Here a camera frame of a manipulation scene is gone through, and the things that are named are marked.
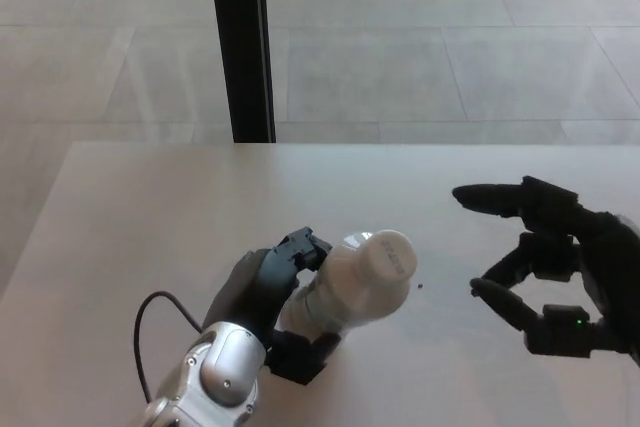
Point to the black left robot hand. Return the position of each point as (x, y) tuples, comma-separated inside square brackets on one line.
[(250, 292)]

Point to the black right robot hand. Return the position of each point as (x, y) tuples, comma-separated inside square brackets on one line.
[(600, 267)]

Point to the white plastic bottle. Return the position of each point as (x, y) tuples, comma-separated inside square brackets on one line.
[(345, 297)]

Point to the white screw cap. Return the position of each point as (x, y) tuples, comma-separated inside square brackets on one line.
[(392, 259)]

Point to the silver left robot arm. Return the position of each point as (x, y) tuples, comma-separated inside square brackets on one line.
[(215, 377)]

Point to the black vertical window post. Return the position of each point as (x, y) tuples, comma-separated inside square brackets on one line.
[(244, 47)]

